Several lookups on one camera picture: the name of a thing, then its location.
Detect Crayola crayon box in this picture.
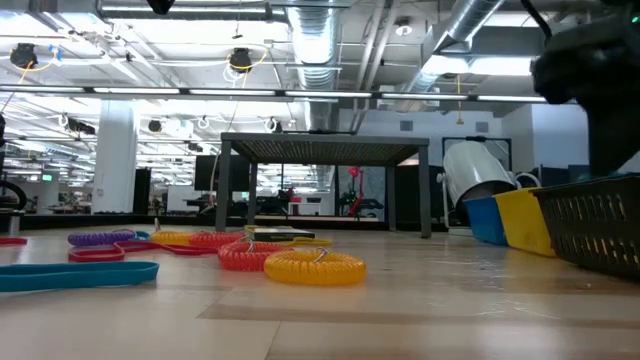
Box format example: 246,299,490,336
243,224,317,243

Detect orange spiral coil wristband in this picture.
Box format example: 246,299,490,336
217,240,296,273

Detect black curved hose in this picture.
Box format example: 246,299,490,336
0,179,29,215

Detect grey perforated metal shelf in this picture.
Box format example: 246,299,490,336
215,132,432,239

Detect purple spiral coil wristband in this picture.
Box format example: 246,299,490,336
67,229,137,248

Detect tall black cabinet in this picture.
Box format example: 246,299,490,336
132,167,152,215

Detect dark wide cabinet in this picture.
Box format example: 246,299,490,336
390,164,446,232

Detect white building column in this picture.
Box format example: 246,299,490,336
92,99,139,215

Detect yellow rubber band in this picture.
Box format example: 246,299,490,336
287,236,335,249

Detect black hanging cable reel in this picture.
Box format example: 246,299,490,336
8,42,40,70
227,47,254,72

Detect white cylinder roll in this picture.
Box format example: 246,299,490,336
442,140,517,209

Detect black framed whiteboard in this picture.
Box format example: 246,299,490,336
442,136,514,174

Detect yellow hanging cord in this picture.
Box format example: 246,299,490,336
454,74,465,126

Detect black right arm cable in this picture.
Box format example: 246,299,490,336
519,0,554,42

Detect long linear ceiling light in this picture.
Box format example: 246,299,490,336
0,84,549,106

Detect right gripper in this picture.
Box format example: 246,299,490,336
544,17,640,177

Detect blue-grey office monitor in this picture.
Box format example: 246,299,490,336
567,164,594,185

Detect silver corrugated ventilation duct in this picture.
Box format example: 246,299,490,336
286,0,346,132

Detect blue plastic basket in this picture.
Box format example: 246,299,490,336
463,195,509,246

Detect small white table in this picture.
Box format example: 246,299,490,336
287,196,323,217

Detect black computer monitor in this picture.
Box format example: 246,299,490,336
193,154,251,192

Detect black plastic basket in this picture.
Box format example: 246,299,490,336
530,173,640,280

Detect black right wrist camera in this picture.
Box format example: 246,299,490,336
529,47,589,106

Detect silver spiral ventilation duct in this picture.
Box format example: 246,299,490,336
399,0,506,96

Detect yellow plastic basket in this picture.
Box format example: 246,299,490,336
493,187,557,259

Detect red spiral coil wristband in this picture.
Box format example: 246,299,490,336
188,230,247,248

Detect yellow spiral coil wristband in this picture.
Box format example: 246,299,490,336
263,248,368,287
149,229,194,247

